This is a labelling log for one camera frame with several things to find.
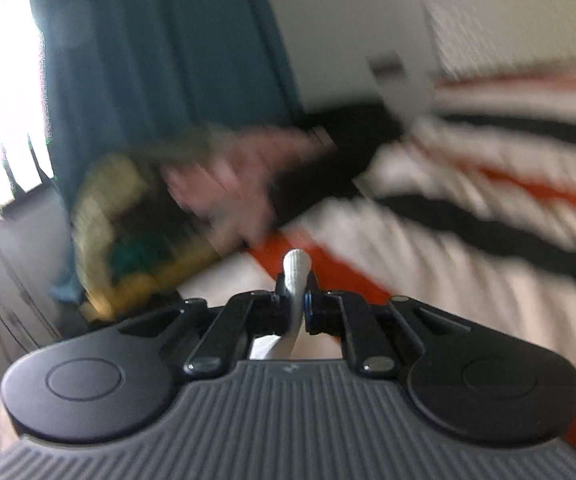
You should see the white radiator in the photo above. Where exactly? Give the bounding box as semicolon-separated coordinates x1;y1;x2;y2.
422;0;576;81

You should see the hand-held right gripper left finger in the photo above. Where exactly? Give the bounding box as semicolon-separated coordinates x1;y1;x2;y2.
118;290;290;377

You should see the striped white orange black blanket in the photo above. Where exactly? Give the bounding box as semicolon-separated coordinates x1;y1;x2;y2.
177;57;576;461

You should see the white ribbed cloth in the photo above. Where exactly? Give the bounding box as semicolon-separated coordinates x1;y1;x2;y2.
249;248;315;361

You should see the window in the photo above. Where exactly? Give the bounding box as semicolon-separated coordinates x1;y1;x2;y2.
0;0;55;226

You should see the person's left hand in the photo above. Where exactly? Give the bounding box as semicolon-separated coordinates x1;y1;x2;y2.
163;126;339;256

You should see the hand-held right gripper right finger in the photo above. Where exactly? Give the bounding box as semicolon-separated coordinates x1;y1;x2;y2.
303;289;472;377

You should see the teal curtain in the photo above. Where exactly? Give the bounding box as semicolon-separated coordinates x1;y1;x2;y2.
27;0;303;306

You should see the grey blurred object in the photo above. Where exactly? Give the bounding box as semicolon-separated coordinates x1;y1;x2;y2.
367;51;436;128

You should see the person's left forearm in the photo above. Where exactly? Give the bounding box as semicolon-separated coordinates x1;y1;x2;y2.
267;102;406;228

